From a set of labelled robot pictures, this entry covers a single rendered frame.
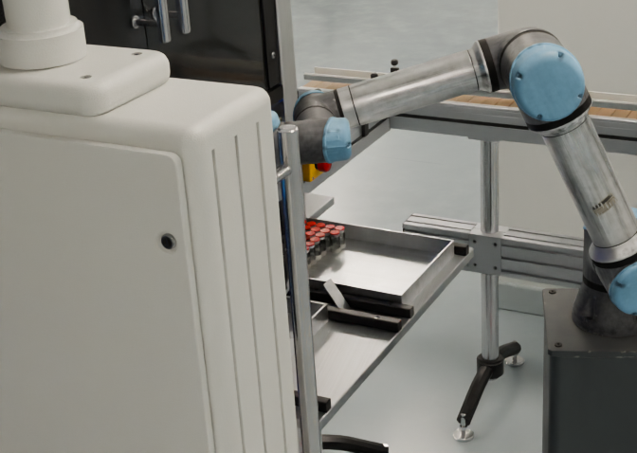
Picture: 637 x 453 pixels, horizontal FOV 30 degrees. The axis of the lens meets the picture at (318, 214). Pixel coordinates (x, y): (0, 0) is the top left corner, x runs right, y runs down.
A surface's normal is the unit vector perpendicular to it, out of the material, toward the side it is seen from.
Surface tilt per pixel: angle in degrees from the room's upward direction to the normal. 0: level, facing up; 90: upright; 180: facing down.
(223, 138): 90
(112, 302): 90
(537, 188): 90
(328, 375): 0
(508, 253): 90
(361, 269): 0
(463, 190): 0
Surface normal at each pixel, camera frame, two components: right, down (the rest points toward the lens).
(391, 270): -0.06, -0.92
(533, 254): -0.46, 0.38
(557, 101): -0.02, 0.29
